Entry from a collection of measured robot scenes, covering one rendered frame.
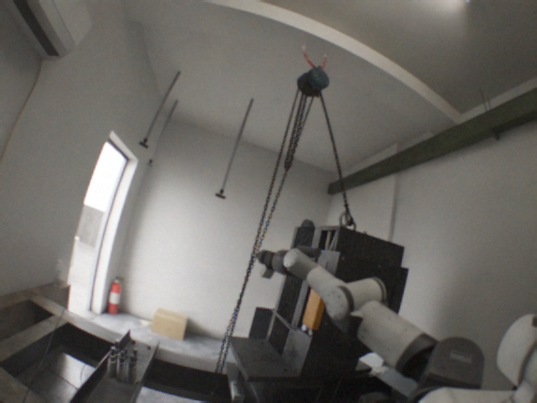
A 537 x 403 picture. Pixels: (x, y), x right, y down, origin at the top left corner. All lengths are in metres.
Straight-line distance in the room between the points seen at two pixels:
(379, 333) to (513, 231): 1.44
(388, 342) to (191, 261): 3.01
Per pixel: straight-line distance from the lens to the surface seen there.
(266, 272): 0.88
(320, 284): 0.63
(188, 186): 3.34
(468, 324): 1.86
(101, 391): 1.14
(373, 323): 0.49
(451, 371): 0.40
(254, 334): 1.63
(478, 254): 1.87
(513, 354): 0.26
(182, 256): 3.29
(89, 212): 7.93
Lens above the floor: 1.43
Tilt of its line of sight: 12 degrees up
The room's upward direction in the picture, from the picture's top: 14 degrees clockwise
